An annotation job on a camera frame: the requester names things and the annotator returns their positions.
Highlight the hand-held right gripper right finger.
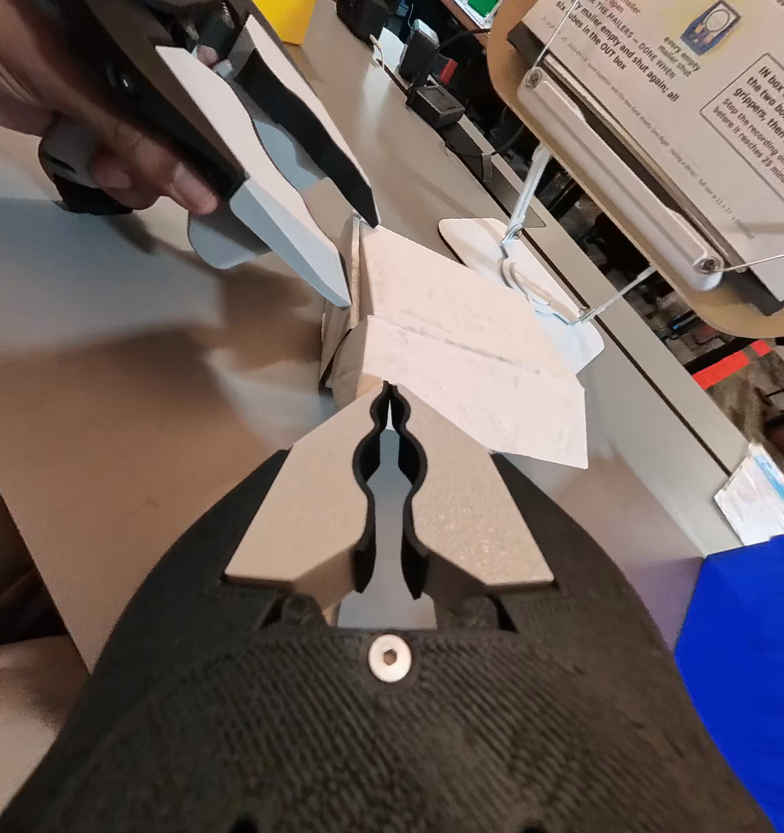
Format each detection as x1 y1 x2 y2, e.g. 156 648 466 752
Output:
392 384 555 600

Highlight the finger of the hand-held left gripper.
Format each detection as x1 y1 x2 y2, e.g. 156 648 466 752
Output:
156 46 354 307
234 14 381 229

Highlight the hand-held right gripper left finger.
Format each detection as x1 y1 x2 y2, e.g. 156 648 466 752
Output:
224 383 393 610

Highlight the white cardboard mailer box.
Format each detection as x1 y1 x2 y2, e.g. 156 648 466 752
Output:
319 216 590 469

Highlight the blue plastic bin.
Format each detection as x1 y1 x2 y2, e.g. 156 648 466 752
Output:
675 530 784 833

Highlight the black desk box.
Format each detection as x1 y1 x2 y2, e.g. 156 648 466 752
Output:
408 83 466 129

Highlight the grey desk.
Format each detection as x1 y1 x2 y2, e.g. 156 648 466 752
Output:
0 0 751 671

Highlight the person's left hand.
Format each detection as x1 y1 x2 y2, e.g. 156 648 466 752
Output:
0 0 221 216

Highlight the yellow plastic bin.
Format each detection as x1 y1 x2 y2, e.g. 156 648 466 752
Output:
252 0 318 45

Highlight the black power adapter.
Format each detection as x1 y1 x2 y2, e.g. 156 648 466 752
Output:
336 0 389 43

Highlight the black charger red label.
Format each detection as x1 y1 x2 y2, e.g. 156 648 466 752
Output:
398 20 458 84

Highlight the white blue paper envelope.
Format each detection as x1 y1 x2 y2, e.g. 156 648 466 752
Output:
714 443 784 546

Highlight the red tape strip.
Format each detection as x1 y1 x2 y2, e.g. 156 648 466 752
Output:
691 338 773 391

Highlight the brown cardboard box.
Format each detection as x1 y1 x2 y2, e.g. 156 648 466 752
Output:
0 634 90 833

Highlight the printed instruction sheet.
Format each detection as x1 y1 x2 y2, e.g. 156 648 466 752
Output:
522 0 784 300

